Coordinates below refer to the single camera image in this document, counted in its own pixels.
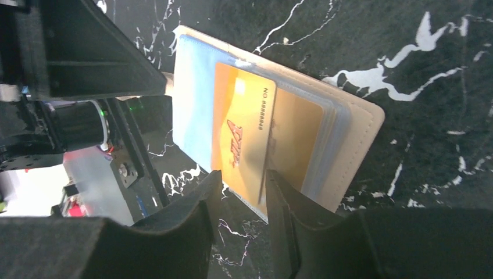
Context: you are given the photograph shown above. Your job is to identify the gold credit card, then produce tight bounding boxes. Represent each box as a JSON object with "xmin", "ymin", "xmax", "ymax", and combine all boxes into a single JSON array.
[{"xmin": 266, "ymin": 89, "xmax": 324, "ymax": 191}]

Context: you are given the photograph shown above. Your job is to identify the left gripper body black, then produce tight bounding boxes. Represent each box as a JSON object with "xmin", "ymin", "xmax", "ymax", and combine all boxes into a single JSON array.
[{"xmin": 1, "ymin": 98, "xmax": 112, "ymax": 171}]

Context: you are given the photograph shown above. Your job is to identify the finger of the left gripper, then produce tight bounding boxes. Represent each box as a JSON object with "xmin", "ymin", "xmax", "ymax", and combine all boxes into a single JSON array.
[{"xmin": 23, "ymin": 1, "xmax": 167, "ymax": 101}]

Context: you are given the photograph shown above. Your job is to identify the gold card with stripe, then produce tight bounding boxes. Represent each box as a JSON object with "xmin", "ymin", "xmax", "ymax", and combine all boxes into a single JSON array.
[{"xmin": 211, "ymin": 62, "xmax": 277, "ymax": 206}]

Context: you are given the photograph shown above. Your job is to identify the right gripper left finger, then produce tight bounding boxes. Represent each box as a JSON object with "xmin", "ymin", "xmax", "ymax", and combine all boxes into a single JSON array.
[{"xmin": 1, "ymin": 170, "xmax": 223, "ymax": 278}]

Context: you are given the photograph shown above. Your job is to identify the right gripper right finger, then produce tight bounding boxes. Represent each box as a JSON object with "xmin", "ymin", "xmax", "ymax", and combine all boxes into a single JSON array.
[{"xmin": 266, "ymin": 170, "xmax": 492, "ymax": 278}]

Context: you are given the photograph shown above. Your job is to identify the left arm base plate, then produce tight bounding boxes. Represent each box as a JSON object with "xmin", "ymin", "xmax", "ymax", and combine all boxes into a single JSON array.
[{"xmin": 103, "ymin": 99, "xmax": 169, "ymax": 225}]

